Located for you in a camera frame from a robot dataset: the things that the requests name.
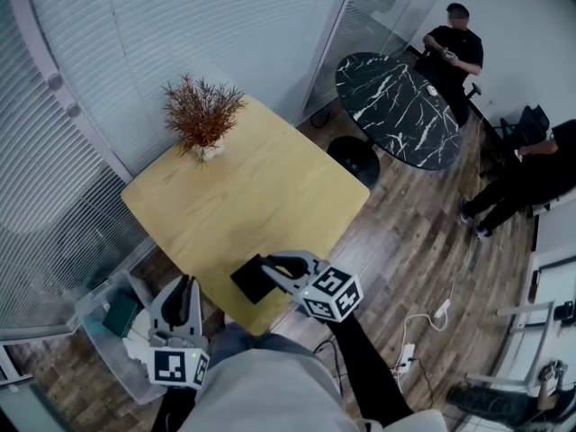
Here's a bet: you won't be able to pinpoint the person's grey shirt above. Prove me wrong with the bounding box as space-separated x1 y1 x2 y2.
177 348 446 432

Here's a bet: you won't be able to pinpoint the white power strip with cable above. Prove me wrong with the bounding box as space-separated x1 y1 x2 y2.
391 314 451 378

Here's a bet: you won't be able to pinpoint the person's left forearm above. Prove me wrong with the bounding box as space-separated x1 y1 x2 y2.
155 387 200 432

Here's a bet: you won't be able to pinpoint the black marble round table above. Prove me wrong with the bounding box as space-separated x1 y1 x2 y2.
327 51 464 188

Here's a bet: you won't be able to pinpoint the clear plastic bin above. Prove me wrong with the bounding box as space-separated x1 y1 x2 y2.
74 271 168 405

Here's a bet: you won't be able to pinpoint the person's right forearm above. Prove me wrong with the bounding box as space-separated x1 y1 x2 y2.
323 315 415 425

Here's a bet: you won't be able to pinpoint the black cable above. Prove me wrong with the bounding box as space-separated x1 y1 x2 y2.
416 357 452 414

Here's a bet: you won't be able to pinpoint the reddish plant in white pot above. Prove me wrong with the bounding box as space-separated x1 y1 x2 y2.
160 73 248 164

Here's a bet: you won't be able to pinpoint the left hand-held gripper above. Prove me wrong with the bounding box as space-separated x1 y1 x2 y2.
147 274 212 391

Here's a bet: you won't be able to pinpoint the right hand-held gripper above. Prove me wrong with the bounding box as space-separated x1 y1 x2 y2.
259 249 364 323

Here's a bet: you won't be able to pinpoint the black office chair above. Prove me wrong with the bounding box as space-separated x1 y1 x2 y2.
492 104 553 153

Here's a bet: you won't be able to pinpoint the white metal frame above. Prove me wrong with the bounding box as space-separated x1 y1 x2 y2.
465 254 576 386

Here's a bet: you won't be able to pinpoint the black tissue box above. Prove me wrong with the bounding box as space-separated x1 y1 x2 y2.
229 254 276 305

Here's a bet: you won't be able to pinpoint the person's blue jeans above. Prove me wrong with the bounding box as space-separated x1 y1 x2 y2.
209 324 317 365

